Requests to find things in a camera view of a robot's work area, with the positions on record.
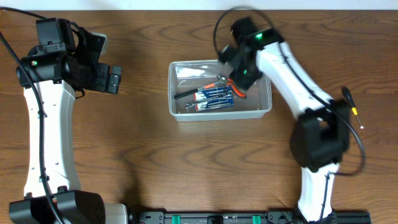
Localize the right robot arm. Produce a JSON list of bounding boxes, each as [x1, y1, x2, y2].
[[218, 17, 351, 223]]

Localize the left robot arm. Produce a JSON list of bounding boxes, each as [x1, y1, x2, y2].
[[9, 17, 129, 223]]

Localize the red black pliers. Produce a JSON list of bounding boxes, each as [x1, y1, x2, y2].
[[226, 78, 247, 99]]

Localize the chrome ring wrench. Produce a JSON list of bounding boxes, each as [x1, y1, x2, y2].
[[185, 91, 232, 109]]

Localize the blue screwdriver set case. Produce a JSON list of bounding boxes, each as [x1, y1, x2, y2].
[[192, 86, 234, 112]]

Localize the black yellow screwdriver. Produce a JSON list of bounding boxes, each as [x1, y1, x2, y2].
[[341, 86, 364, 129]]

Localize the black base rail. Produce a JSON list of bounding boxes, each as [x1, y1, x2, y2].
[[127, 209, 372, 224]]

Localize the clear plastic container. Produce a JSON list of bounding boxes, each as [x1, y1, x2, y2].
[[168, 60, 272, 121]]

